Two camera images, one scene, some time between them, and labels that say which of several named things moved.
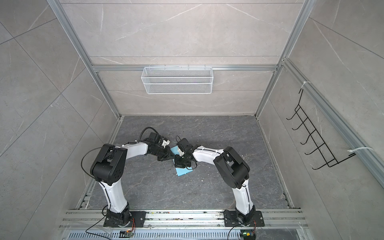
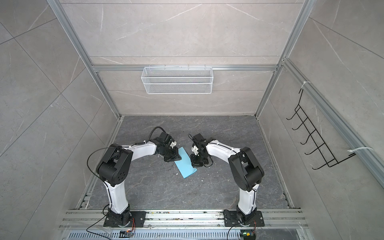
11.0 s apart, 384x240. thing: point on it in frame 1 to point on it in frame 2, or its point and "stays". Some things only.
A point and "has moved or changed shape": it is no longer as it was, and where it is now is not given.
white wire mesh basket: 178,80 stays
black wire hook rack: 321,149 stays
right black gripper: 177,163 to 195,163
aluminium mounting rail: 185,219 stays
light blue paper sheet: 179,171 has moved or changed shape
